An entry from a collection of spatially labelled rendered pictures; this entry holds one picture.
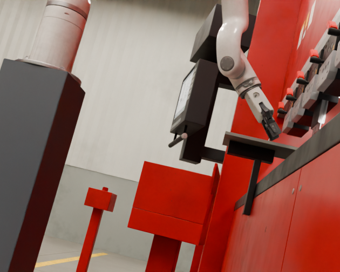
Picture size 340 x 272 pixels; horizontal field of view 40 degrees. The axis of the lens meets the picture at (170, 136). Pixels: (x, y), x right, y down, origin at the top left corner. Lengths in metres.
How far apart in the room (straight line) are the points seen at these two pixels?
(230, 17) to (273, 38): 0.98
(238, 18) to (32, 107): 0.74
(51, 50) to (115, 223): 7.32
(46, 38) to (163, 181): 0.54
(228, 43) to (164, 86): 7.33
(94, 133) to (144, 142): 0.97
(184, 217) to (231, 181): 1.35
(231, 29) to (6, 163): 0.80
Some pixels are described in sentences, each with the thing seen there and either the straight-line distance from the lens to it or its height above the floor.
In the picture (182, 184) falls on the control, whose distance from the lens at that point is 1.03.
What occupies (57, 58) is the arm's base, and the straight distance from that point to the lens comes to 1.32.
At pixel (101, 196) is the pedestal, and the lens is 3.12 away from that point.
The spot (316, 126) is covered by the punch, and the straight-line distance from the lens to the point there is 1.57.
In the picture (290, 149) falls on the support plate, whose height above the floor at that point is 0.99.
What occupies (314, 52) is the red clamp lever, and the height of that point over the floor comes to 1.29.
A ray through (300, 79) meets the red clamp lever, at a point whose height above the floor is 1.26.
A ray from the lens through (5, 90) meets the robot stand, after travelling 1.29.
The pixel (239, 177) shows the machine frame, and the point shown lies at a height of 0.99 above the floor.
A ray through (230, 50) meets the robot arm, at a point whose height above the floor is 1.26.
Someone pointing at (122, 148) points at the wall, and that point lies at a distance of 8.64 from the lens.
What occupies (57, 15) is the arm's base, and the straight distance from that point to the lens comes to 1.36.
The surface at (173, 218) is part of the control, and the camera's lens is 1.03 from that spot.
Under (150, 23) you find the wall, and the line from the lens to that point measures 9.32.
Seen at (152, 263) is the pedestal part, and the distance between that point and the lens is 1.11.
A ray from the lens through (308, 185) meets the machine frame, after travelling 0.71.
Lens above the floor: 0.69
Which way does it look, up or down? 10 degrees up
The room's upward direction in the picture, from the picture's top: 14 degrees clockwise
